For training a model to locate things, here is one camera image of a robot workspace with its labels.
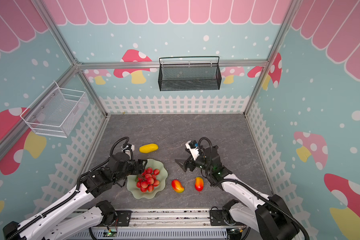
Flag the red fake grape bunch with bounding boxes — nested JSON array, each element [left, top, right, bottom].
[[136, 167, 161, 193]]

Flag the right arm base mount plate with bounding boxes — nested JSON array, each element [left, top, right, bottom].
[[209, 208, 236, 226]]

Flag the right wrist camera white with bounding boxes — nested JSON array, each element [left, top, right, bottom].
[[186, 140, 201, 162]]

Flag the red-yellow mango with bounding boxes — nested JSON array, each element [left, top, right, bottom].
[[172, 180, 185, 193], [195, 177, 204, 193]]

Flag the white wire wall basket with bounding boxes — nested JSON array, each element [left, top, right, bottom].
[[20, 82, 90, 138]]

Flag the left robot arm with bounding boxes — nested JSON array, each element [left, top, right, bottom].
[[3, 152, 148, 240]]

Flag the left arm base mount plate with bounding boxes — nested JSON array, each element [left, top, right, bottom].
[[106, 210, 132, 227]]

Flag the green circuit board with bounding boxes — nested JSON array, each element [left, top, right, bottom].
[[104, 229, 118, 238]]

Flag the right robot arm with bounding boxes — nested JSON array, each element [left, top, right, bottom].
[[175, 141, 310, 240]]

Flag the aluminium front rail frame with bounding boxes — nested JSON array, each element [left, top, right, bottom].
[[47, 207, 298, 240]]

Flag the black mesh wall basket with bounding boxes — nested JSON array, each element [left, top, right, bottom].
[[158, 56, 222, 91]]

